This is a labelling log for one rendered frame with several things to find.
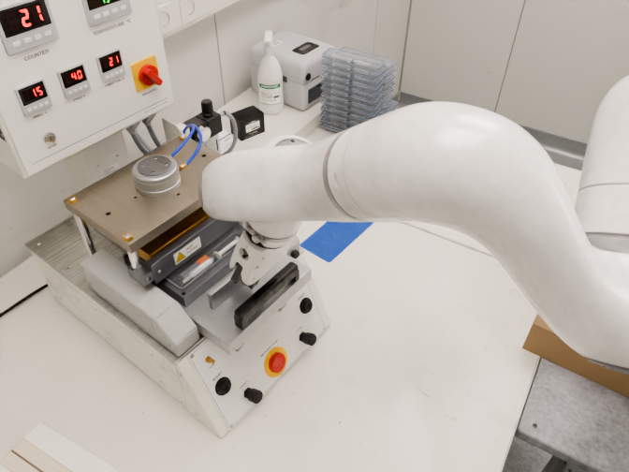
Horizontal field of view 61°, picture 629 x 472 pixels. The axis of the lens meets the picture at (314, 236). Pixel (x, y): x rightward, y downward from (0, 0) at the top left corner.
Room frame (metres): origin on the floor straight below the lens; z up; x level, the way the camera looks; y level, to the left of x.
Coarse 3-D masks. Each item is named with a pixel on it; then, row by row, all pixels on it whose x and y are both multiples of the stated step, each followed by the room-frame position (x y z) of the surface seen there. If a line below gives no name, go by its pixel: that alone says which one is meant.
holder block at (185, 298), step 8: (128, 264) 0.68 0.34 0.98; (224, 264) 0.67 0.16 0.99; (216, 272) 0.65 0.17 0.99; (224, 272) 0.66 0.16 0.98; (200, 280) 0.63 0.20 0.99; (208, 280) 0.63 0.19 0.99; (216, 280) 0.65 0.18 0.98; (160, 288) 0.63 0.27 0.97; (168, 288) 0.61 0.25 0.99; (176, 288) 0.61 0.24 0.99; (192, 288) 0.61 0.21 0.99; (200, 288) 0.62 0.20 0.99; (208, 288) 0.63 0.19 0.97; (176, 296) 0.60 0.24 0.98; (184, 296) 0.59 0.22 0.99; (192, 296) 0.60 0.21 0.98; (184, 304) 0.59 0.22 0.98
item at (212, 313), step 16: (288, 256) 0.72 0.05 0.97; (272, 272) 0.68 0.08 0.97; (304, 272) 0.68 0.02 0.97; (224, 288) 0.61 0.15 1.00; (240, 288) 0.63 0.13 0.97; (256, 288) 0.63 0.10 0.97; (288, 288) 0.64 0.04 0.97; (192, 304) 0.60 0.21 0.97; (208, 304) 0.60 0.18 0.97; (224, 304) 0.60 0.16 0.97; (240, 304) 0.60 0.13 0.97; (272, 304) 0.60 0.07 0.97; (208, 320) 0.56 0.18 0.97; (224, 320) 0.56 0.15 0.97; (256, 320) 0.57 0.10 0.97; (208, 336) 0.54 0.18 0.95; (224, 336) 0.53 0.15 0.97; (240, 336) 0.53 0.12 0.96
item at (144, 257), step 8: (200, 208) 0.75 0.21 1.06; (192, 216) 0.73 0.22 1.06; (200, 216) 0.73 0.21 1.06; (208, 216) 0.73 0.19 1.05; (176, 224) 0.71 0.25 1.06; (184, 224) 0.71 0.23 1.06; (192, 224) 0.71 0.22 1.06; (168, 232) 0.68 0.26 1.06; (176, 232) 0.68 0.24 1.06; (184, 232) 0.69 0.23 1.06; (152, 240) 0.66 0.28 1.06; (160, 240) 0.66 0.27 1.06; (168, 240) 0.66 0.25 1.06; (176, 240) 0.67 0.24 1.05; (144, 248) 0.64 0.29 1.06; (152, 248) 0.64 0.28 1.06; (160, 248) 0.65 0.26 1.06; (144, 256) 0.64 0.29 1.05; (152, 256) 0.63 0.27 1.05; (144, 264) 0.64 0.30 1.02
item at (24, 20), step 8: (24, 8) 0.78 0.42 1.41; (32, 8) 0.79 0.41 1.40; (40, 8) 0.80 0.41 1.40; (8, 16) 0.76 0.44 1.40; (16, 16) 0.76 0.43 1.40; (24, 16) 0.77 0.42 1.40; (32, 16) 0.78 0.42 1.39; (40, 16) 0.79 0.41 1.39; (8, 24) 0.75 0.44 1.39; (16, 24) 0.76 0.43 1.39; (24, 24) 0.77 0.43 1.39; (32, 24) 0.78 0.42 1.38; (16, 32) 0.76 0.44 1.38
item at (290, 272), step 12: (288, 264) 0.66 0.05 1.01; (276, 276) 0.63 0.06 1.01; (288, 276) 0.64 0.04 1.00; (264, 288) 0.60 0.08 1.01; (276, 288) 0.61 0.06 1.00; (252, 300) 0.57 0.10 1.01; (264, 300) 0.58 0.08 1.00; (240, 312) 0.55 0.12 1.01; (252, 312) 0.56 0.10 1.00; (240, 324) 0.54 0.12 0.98
